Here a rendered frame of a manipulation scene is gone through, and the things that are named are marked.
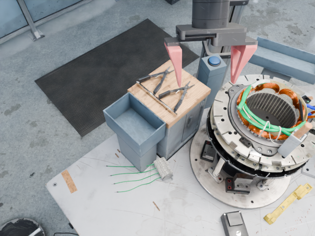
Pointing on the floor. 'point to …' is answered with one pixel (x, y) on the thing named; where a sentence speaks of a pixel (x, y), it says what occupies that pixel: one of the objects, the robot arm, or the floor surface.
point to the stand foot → (20, 227)
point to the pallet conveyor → (37, 232)
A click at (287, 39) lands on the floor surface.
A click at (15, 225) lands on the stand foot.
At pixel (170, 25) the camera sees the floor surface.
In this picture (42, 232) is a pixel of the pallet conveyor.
